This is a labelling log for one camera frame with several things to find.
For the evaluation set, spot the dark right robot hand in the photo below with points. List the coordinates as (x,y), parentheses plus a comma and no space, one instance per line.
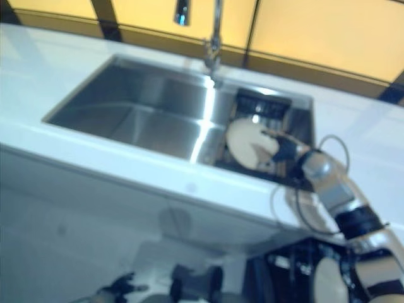
(285,146)

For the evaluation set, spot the dark left robot hand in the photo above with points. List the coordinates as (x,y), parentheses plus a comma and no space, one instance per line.
(124,285)

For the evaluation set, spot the cream ceramic plate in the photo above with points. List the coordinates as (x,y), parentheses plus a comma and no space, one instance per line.
(329,279)
(244,142)

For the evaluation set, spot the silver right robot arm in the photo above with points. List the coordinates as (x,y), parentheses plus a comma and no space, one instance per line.
(341,192)

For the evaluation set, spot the black built-in dishwasher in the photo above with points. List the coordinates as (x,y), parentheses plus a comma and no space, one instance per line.
(284,274)

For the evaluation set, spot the black dish drying rack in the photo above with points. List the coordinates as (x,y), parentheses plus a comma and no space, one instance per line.
(262,104)

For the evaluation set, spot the black robot left foot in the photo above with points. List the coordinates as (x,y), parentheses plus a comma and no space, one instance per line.
(180,284)

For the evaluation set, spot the white cabinet door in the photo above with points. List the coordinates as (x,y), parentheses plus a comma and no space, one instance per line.
(79,195)
(221,227)

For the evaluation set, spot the dark framed yellow window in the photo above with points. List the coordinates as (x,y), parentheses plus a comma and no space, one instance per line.
(300,31)

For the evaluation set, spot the chrome gooseneck kitchen faucet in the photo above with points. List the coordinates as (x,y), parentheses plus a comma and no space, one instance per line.
(216,38)

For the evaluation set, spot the stainless steel sink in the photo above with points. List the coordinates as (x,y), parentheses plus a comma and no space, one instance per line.
(142,120)

